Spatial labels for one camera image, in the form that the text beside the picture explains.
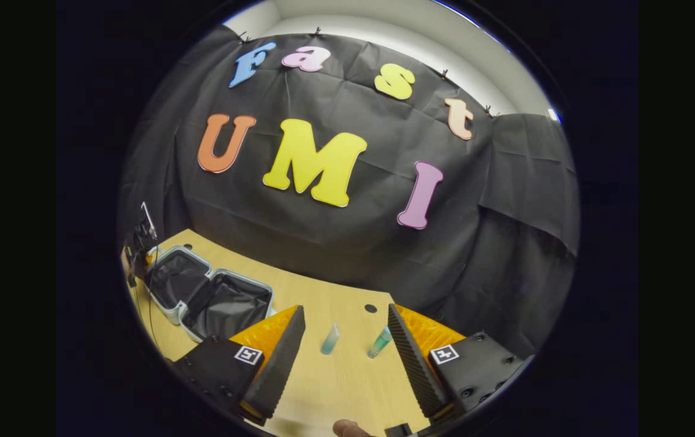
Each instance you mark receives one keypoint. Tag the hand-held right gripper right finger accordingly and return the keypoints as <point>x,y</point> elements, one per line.
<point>414,364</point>

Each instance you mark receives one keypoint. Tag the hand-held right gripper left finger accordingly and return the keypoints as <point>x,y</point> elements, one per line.
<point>277,370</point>

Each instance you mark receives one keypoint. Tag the teal bottle with blue cap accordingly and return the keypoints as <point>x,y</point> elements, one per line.
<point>377,346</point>

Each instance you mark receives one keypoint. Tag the small clear cone tube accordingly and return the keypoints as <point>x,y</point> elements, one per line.
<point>329,343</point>

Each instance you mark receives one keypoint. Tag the light blue suitcase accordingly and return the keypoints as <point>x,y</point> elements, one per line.
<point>226,309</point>

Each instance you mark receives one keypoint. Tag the black backdrop cloth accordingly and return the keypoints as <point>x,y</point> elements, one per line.
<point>335,243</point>

